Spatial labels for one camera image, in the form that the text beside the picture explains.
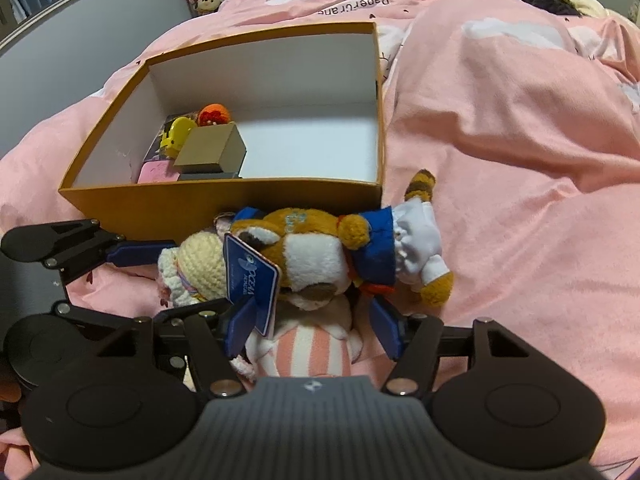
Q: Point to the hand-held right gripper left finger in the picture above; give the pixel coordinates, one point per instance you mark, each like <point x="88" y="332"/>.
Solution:
<point x="242" y="327"/>

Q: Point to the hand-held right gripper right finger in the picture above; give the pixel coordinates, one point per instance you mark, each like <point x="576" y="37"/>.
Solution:
<point x="387" y="330"/>

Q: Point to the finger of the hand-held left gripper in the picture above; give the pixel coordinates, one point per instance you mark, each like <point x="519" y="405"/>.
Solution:
<point x="145" y="253"/>
<point x="100" y="318"/>

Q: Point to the cream crochet doll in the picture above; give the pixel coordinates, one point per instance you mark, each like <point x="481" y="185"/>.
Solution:
<point x="200" y="260"/>

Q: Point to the pink striped plush toy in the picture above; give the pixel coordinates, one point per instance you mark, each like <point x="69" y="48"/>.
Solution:
<point x="305" y="355"/>

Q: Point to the brown raccoon plush toy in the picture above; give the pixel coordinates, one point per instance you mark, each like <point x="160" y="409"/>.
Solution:
<point x="310" y="260"/>

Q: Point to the dark grey small box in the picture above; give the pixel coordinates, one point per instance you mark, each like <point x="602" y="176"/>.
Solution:
<point x="210" y="175"/>

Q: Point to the tan small box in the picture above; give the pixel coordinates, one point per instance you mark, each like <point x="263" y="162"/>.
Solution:
<point x="212" y="147"/>

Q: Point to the orange round plush toy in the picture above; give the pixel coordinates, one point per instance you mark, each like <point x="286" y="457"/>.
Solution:
<point x="215" y="115"/>

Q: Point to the orange cardboard box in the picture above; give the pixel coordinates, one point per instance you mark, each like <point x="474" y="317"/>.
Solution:
<point x="300" y="135"/>

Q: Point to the blue hang tag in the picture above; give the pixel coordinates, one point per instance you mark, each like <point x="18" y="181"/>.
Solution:
<point x="250" y="275"/>

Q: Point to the pink printed blanket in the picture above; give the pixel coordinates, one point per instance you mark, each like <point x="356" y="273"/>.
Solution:
<point x="500" y="185"/>

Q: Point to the dark fuzzy object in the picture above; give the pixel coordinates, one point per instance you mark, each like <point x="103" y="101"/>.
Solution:
<point x="545" y="1"/>

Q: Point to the yellow and black plush toy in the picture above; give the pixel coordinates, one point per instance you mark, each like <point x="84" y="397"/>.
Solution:
<point x="585" y="2"/>

